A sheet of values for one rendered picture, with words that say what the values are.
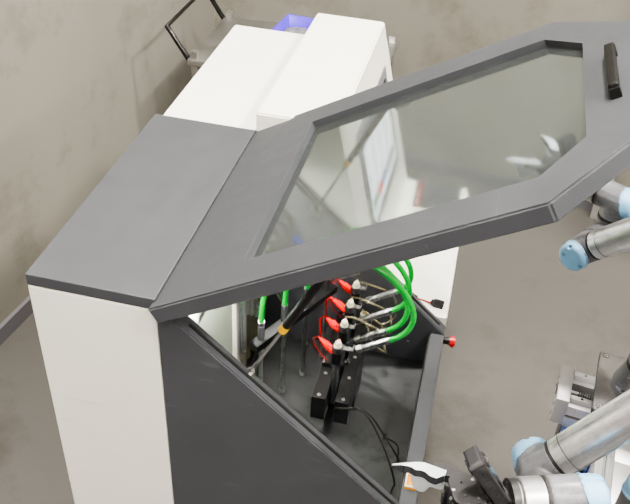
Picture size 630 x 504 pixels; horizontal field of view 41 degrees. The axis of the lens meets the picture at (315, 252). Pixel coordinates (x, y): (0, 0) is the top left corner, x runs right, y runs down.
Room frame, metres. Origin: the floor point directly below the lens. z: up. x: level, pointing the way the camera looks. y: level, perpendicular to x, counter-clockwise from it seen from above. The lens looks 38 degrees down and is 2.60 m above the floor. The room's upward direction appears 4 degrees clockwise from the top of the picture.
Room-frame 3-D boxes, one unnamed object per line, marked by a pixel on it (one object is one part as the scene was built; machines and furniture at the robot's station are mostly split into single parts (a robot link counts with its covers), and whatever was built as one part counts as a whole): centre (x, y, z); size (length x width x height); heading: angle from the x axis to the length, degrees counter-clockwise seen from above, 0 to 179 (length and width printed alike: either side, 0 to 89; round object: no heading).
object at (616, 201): (1.78, -0.76, 1.43); 0.11 x 0.08 x 0.09; 46
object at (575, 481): (0.87, -0.46, 1.43); 0.11 x 0.08 x 0.09; 97
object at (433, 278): (2.17, -0.35, 0.96); 0.70 x 0.22 x 0.03; 169
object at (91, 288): (1.94, 0.31, 0.75); 1.40 x 0.28 x 1.50; 169
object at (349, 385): (1.62, -0.10, 0.91); 0.34 x 0.10 x 0.15; 169
